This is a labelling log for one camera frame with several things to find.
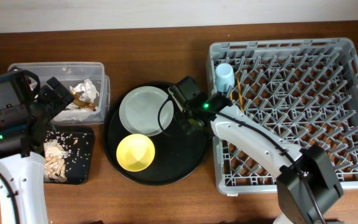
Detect brown gold coffee sachet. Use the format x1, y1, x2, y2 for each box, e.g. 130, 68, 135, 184
70, 90, 96, 111

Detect white paper napkin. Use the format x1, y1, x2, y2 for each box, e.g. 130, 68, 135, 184
53, 79, 100, 122

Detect light blue plastic cup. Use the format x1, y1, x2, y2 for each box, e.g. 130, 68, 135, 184
215, 63, 234, 92

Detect light grey round plate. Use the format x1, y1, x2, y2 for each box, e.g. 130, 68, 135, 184
119, 86, 168, 137

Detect yellow plastic bowl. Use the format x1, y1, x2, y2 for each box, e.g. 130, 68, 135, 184
116, 134, 155, 172

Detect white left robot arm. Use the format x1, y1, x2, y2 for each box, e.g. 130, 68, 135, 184
0, 71, 74, 223

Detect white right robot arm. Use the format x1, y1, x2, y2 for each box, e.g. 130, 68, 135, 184
170, 92, 344, 223

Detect clear plastic waste bin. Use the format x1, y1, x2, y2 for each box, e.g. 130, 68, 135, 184
8, 62, 110, 126

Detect grey plastic dishwasher rack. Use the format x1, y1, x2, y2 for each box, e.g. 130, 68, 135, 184
206, 37, 358, 190

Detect black rectangular food tray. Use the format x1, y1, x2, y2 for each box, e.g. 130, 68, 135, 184
42, 125, 95, 185

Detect rice and nut scraps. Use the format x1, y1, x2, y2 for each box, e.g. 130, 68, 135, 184
44, 132, 90, 183

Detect round black serving tray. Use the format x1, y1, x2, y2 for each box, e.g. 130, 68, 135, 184
103, 82, 209, 185

